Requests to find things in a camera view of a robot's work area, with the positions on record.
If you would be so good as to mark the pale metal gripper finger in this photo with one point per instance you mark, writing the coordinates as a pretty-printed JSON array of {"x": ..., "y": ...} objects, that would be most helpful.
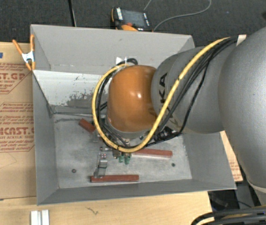
[{"x": 103, "y": 163}]

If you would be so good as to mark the red-brown flat block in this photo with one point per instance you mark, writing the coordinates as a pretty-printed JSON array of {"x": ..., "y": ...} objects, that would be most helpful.
[
  {"x": 155, "y": 153},
  {"x": 118, "y": 178},
  {"x": 87, "y": 125}
]

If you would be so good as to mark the grey metal bin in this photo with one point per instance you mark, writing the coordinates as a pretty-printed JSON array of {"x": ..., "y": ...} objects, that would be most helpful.
[{"x": 76, "y": 149}]

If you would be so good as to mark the brown cardboard board red print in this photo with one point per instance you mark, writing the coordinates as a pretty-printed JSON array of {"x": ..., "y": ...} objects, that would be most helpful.
[{"x": 10, "y": 163}]

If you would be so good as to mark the black cylinder on white bracket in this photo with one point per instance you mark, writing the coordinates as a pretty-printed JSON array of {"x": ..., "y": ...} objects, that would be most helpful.
[{"x": 168, "y": 132}]

